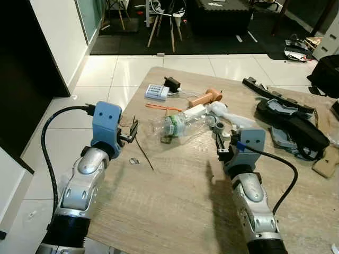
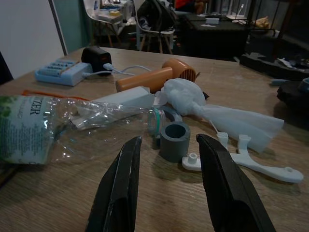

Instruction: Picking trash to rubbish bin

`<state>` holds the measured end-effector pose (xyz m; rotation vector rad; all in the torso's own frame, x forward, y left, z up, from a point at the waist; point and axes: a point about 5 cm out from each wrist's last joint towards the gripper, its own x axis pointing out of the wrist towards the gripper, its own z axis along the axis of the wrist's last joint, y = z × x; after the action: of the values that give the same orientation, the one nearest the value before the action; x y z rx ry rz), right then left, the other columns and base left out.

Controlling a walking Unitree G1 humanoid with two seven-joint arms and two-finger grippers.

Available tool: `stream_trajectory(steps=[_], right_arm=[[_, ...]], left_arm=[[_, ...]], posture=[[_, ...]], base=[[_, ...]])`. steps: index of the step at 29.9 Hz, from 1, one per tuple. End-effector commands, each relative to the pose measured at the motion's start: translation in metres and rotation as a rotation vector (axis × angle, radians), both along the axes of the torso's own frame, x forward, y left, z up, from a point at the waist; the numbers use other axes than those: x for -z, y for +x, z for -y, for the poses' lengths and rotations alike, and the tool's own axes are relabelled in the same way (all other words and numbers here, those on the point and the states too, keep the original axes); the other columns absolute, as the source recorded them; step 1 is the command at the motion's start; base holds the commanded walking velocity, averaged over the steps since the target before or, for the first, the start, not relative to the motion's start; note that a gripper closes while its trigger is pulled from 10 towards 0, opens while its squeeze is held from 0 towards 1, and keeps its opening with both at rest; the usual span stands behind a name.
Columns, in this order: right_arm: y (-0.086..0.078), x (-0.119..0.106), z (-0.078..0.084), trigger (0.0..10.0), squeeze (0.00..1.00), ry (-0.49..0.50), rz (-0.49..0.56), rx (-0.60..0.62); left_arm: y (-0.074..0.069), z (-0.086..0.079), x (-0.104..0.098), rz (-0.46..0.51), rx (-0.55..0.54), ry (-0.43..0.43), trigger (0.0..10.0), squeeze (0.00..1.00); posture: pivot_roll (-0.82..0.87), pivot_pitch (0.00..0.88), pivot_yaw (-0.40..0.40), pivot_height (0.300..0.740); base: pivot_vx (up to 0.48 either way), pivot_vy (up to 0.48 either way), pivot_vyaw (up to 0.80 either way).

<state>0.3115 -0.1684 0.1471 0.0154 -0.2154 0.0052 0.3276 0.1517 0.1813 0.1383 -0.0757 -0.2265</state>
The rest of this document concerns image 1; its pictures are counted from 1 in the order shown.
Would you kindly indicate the white plastic part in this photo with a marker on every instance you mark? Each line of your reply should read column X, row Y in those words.
column 220, row 110

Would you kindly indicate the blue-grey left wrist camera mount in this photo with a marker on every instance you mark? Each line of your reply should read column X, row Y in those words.
column 106, row 121

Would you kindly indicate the white cabinet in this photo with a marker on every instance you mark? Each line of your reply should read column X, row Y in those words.
column 329, row 39

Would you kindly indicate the black backpack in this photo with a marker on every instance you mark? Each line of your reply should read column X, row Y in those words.
column 326, row 76

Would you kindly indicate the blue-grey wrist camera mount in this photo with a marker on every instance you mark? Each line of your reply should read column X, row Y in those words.
column 106, row 121
column 251, row 140

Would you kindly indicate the thin black stick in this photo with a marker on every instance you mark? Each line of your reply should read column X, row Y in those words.
column 144, row 153

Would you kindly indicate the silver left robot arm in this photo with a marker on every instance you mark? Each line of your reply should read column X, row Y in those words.
column 85, row 185

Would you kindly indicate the white battery box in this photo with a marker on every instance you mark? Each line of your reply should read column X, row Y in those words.
column 157, row 92

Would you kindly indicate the small foil scrap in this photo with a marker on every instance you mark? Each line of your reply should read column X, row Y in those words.
column 134, row 161

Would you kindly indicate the black bag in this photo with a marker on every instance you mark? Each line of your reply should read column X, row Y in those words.
column 296, row 129

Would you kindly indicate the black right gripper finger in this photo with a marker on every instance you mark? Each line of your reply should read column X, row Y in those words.
column 227, row 142
column 218, row 143

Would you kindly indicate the black power adapter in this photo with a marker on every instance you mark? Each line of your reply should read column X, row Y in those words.
column 172, row 83

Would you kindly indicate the long black plastic strip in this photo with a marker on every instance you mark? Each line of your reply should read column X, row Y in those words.
column 265, row 91

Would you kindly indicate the clear plastic bottle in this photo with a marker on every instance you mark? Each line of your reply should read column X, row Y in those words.
column 185, row 126

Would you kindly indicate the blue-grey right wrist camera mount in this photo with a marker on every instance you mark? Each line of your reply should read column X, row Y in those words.
column 251, row 140

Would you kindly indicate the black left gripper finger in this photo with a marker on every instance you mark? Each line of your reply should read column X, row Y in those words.
column 135, row 132
column 131, row 127

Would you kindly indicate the black cabinet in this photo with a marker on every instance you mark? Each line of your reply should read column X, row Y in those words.
column 220, row 18

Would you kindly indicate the tan pouch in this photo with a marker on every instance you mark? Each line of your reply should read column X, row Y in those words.
column 326, row 164

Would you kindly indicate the grey pipe fitting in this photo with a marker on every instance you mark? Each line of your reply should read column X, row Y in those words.
column 219, row 126

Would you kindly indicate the white chair with wooden legs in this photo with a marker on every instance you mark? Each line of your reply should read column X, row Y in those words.
column 169, row 8

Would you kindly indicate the silver appliance on floor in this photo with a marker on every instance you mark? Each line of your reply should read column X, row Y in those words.
column 296, row 53

